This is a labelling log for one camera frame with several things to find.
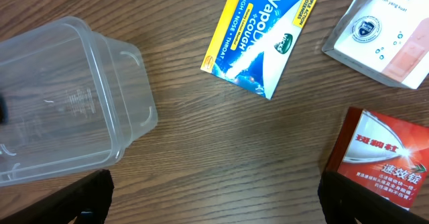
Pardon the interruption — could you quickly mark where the red medicine box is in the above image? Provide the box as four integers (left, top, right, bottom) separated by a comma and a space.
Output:
325, 107, 428, 210

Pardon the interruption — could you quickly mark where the white Hansaplast plaster box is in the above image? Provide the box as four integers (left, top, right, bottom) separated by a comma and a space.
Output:
322, 0, 428, 89

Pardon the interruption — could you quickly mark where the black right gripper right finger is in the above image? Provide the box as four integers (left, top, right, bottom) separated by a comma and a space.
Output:
318, 171, 428, 224

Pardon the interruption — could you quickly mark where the clear plastic container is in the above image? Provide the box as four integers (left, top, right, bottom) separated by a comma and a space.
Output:
1, 16, 158, 186

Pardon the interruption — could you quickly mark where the blue VapoDrops lozenge box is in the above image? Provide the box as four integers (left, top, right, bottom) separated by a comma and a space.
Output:
200, 0, 317, 99

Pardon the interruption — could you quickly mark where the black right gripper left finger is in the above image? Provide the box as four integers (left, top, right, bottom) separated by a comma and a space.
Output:
1, 169, 114, 224

